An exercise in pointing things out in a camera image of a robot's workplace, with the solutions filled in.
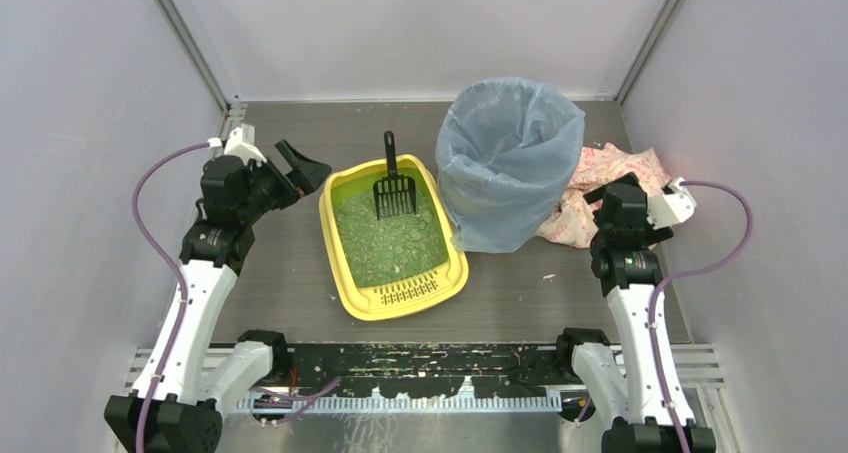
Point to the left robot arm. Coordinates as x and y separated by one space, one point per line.
173 406

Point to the green cat litter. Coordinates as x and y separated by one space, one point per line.
382 251

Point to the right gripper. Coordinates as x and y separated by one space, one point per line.
599 196

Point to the pink patterned cloth bag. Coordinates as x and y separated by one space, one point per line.
572 222

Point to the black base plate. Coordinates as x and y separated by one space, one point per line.
426 370

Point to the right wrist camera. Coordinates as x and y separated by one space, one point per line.
673 207

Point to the yellow litter box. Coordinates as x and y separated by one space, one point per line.
412 293

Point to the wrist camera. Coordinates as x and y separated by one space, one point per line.
240 143
673 207

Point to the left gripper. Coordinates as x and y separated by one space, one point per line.
279 176

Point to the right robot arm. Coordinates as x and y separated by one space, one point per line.
640 403

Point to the blue bag lined bin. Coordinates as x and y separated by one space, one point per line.
505 154

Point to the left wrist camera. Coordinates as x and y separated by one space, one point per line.
240 143

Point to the black litter scoop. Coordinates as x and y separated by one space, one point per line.
394 194

